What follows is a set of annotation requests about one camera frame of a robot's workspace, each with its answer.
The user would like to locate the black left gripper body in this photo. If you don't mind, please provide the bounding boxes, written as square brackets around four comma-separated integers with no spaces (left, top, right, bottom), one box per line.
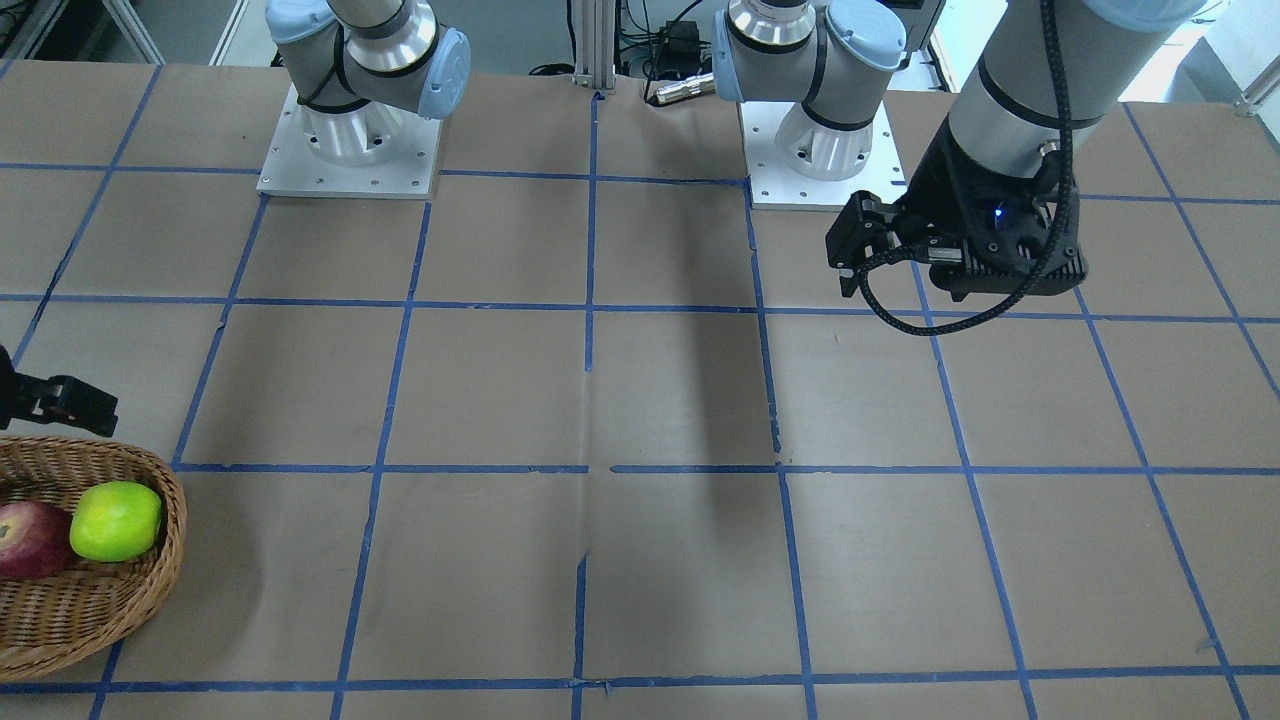
[897,129,1088,300]

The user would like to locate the green apple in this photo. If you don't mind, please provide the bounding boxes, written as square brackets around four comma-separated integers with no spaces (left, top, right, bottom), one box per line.
[69,480,164,562]

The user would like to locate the red yellow apple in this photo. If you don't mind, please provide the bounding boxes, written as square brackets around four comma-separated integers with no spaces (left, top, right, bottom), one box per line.
[1,500,76,580]

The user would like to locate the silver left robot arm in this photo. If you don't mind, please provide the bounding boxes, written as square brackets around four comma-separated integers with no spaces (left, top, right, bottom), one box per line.
[826,1,1201,301]

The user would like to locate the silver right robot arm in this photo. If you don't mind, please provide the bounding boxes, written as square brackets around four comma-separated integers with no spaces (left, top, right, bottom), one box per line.
[259,1,472,199]

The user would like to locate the wicker basket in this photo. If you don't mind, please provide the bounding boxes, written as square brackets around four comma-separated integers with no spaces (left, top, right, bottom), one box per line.
[1,436,188,682]

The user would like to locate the black braided cable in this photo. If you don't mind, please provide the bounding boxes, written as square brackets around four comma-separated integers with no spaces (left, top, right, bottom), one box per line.
[858,0,1083,337]

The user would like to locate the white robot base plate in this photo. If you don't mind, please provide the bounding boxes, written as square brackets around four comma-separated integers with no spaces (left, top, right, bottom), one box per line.
[740,102,908,211]

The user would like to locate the aluminium frame post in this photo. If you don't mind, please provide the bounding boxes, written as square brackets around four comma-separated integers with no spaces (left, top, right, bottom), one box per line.
[568,1,620,96]

